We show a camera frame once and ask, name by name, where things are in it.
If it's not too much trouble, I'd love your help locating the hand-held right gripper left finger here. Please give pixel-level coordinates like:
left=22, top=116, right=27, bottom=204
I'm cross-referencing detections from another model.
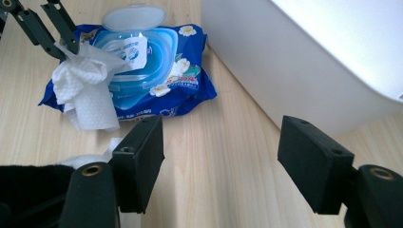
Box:
left=108, top=115, right=165, bottom=215

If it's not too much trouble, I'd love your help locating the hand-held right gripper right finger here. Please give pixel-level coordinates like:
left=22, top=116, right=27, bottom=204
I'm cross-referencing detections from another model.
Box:
left=277, top=115, right=355, bottom=216

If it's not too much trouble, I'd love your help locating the blue wet wipes pack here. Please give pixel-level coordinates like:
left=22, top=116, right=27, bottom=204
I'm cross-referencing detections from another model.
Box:
left=38, top=3, right=218, bottom=123

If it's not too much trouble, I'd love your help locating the white plastic bin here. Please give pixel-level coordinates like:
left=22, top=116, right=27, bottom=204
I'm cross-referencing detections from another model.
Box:
left=201, top=0, right=403, bottom=137

